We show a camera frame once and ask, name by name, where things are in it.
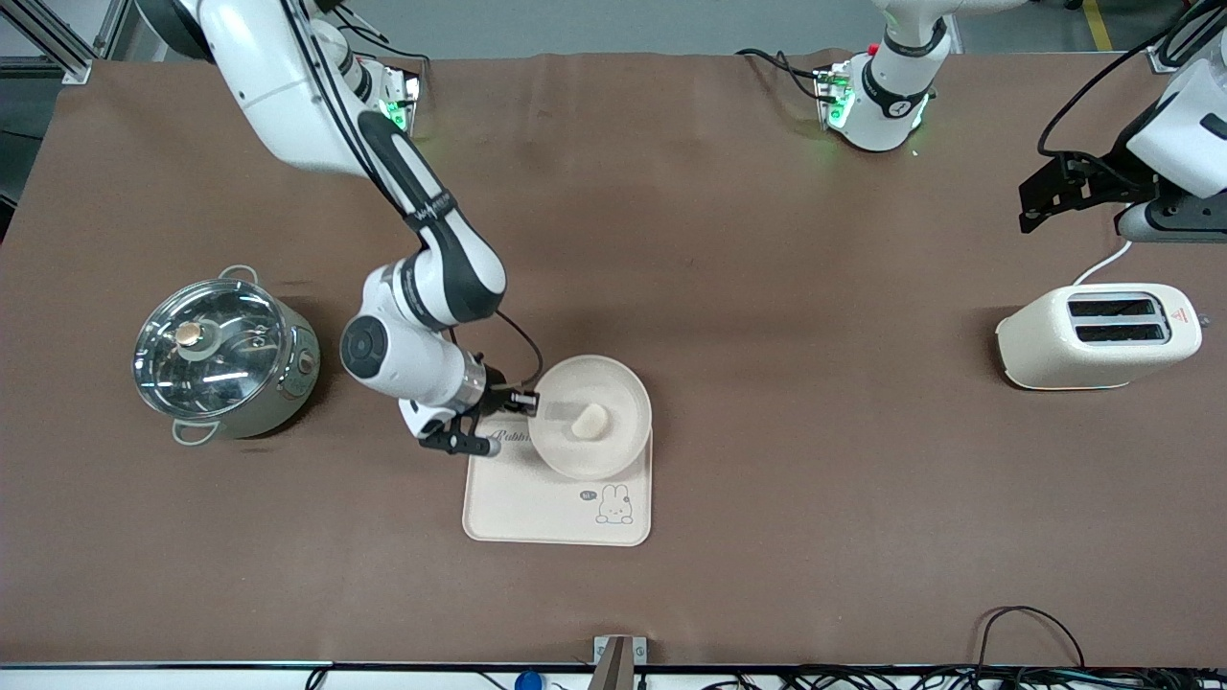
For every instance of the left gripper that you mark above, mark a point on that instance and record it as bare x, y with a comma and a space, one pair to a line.
1110, 185

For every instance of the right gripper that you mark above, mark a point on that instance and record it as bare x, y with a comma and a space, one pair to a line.
497, 389

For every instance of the white steamed bun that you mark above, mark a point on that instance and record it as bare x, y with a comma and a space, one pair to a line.
590, 422

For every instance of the cream round plate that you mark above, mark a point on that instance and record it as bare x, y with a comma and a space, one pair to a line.
613, 383

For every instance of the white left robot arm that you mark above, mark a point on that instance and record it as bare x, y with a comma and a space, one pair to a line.
896, 96

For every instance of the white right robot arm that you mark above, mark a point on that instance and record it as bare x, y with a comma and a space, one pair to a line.
288, 96

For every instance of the cream rabbit print tray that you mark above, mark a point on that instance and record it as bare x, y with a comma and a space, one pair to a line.
522, 503

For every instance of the cream two-slot toaster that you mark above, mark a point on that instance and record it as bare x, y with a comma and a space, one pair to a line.
1083, 359

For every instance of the pale green electric pot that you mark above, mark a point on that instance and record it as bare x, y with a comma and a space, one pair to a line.
288, 383

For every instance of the brown table cover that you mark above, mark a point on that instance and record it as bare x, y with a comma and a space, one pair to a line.
767, 287

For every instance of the blue round object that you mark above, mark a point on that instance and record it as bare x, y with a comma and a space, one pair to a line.
528, 682

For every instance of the glass pot lid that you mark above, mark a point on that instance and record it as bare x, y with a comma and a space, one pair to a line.
206, 350

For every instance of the aluminium frame profile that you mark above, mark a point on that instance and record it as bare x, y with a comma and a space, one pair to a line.
57, 43
1174, 48

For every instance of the grey metal camera bracket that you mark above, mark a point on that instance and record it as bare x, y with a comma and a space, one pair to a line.
618, 661

